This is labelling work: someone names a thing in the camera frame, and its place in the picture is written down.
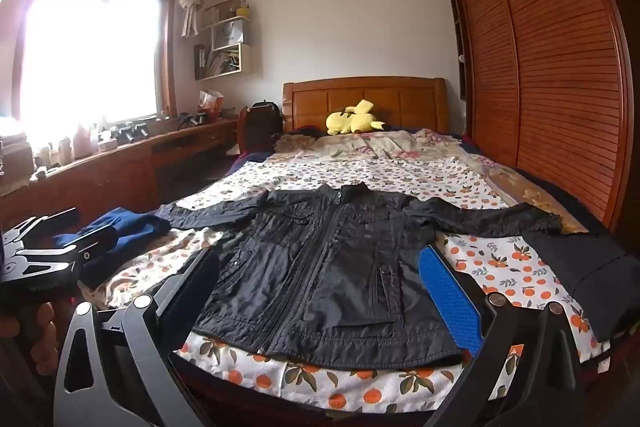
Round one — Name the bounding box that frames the blue garment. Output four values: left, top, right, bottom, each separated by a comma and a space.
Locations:
80, 207, 173, 290

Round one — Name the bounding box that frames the yellow plush toy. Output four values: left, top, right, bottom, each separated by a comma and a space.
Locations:
326, 99, 387, 136

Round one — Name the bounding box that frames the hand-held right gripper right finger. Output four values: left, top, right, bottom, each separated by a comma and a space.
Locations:
419, 244, 583, 427

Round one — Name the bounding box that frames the dark folded garment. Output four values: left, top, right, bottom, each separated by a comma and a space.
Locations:
520, 227, 640, 343

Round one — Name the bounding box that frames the window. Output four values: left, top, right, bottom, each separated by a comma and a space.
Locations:
12, 0, 178, 128

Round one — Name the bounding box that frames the tied white curtain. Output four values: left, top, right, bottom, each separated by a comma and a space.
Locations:
179, 0, 221, 38

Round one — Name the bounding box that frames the wooden headboard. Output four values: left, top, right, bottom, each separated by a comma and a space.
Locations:
281, 77, 451, 135

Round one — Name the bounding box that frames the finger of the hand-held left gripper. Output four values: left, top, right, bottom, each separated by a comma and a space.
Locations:
54, 228, 119, 264
10, 208, 82, 249

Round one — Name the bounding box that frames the wooden desk cabinet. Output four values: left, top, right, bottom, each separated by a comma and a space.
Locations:
0, 117, 241, 228

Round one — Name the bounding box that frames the black jacket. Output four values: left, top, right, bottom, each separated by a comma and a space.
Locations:
159, 183, 563, 370

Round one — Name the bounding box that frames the orange print bedsheet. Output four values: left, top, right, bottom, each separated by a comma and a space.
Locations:
92, 154, 613, 413

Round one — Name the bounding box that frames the floral quilt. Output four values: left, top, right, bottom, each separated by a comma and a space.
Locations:
272, 127, 591, 233

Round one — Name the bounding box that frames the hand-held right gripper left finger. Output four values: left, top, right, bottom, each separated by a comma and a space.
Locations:
52, 247, 221, 427

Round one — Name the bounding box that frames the white wall shelf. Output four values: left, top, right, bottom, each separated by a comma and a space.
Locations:
194, 0, 257, 82

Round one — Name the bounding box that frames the cardboard box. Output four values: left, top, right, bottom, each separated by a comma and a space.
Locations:
0, 139, 36, 195

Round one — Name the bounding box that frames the person's left hand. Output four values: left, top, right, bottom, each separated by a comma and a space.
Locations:
0, 301, 59, 378

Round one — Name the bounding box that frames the black hand-held device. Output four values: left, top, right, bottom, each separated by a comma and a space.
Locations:
114, 121, 152, 144
176, 111, 209, 128

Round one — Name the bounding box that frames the white paper bag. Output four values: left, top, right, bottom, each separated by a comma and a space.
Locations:
212, 19, 246, 48

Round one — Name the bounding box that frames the pink bottle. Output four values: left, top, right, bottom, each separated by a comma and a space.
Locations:
74, 124, 99, 160

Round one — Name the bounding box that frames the orange snack bag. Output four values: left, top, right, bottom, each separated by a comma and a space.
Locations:
199, 90, 224, 118

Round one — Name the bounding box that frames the wooden wardrobe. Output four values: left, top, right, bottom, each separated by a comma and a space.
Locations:
440, 0, 636, 233

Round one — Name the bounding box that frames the row of books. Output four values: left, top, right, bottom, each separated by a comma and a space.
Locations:
195, 47, 239, 78

